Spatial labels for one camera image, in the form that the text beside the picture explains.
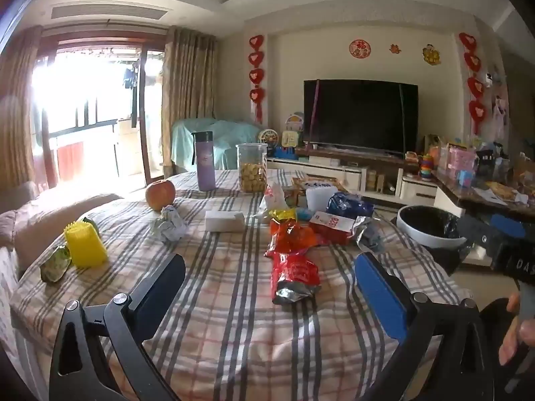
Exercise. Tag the pink plastic box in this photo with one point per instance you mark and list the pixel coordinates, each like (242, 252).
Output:
(462, 159)

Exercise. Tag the clear cookie jar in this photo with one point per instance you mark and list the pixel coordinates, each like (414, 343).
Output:
(252, 175)

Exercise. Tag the teal covered armchair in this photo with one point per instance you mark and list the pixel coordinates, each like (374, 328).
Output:
(217, 142)

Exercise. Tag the cluttered side table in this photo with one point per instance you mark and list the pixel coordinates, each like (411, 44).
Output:
(459, 194)

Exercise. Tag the red foil snack bag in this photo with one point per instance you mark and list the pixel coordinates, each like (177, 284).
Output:
(294, 273)

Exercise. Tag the purple water bottle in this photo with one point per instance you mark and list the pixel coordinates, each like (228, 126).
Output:
(205, 163)

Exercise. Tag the arched cartoon toy sign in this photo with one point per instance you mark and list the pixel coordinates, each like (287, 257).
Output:
(294, 121)

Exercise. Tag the white paper sheet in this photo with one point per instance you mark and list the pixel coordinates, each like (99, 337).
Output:
(483, 194)

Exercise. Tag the yellow spiked plastic cup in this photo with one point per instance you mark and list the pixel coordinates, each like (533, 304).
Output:
(85, 246)

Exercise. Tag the person's right hand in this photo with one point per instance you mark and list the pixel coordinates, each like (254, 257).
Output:
(512, 342)

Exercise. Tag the white plastic bag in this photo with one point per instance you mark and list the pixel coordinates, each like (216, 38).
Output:
(273, 198)

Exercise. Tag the hanging doll clothes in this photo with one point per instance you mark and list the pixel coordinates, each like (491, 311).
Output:
(500, 112)

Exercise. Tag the yellow snack wrapper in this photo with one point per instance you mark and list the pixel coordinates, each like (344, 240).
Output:
(282, 215)

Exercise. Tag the blue snack bag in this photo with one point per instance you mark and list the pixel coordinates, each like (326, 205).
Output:
(349, 205)

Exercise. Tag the white tissue pack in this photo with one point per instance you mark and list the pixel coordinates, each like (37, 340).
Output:
(223, 222)

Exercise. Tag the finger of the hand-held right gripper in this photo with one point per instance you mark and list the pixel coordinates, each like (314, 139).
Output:
(508, 225)
(480, 238)

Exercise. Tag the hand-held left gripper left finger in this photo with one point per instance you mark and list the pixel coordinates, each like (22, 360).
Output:
(161, 288)

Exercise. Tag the glass balcony door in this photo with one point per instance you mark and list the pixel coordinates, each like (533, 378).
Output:
(142, 112)

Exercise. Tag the crumpled paper ball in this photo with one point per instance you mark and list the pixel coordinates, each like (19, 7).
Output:
(169, 223)

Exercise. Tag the white bin with black liner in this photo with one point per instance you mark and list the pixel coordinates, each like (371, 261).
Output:
(418, 234)

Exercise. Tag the orange plastic wrapper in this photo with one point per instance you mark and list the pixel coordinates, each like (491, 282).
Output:
(292, 236)

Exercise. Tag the ferris wheel toy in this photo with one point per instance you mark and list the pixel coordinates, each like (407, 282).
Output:
(268, 140)

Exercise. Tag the red and white packet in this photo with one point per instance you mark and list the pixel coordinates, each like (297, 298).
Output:
(332, 222)

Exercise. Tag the crumpled silver wrapper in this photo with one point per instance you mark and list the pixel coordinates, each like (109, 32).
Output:
(370, 234)

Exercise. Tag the black television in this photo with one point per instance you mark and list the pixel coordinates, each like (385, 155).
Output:
(359, 112)

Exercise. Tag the pink sofa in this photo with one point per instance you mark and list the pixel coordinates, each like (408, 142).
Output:
(41, 217)

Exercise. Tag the hanging laundry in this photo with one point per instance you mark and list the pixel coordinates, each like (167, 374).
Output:
(129, 75)

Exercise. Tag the apple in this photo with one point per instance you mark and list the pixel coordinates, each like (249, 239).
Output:
(160, 194)

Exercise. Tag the colourful children's book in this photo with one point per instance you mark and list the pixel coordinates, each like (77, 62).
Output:
(317, 182)

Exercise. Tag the green and white wrapper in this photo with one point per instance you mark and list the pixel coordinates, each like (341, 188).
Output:
(54, 265)

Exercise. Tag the round red wall decoration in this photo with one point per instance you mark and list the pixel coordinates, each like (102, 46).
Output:
(359, 49)

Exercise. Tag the ceiling air vent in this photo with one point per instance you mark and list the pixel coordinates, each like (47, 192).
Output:
(108, 11)

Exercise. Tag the small red wall decoration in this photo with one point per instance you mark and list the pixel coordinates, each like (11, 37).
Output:
(394, 49)

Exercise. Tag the white television cabinet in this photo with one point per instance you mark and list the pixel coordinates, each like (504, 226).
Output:
(334, 171)

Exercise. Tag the cartoon figure wall decoration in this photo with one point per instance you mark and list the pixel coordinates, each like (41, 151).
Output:
(431, 55)

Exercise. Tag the yellow toy telephone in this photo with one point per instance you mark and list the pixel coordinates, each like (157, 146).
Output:
(289, 138)

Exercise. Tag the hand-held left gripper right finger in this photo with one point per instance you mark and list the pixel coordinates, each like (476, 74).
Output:
(380, 292)

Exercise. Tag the beige patterned curtain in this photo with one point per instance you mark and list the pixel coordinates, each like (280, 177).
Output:
(16, 112)
(188, 92)

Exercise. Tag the blue bone-shaped toy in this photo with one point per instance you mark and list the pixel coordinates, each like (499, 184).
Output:
(304, 215)

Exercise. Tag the yellow patterned tray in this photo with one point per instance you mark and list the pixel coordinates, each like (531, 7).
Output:
(501, 191)

